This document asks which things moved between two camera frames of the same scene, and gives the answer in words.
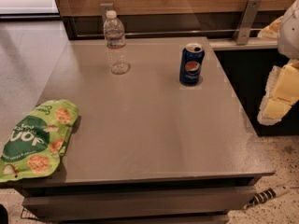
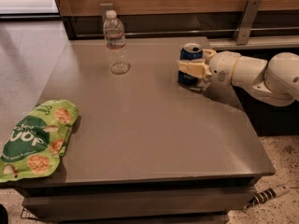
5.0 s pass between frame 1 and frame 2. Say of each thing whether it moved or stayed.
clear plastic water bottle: stayed
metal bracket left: stayed
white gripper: moved
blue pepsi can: stayed
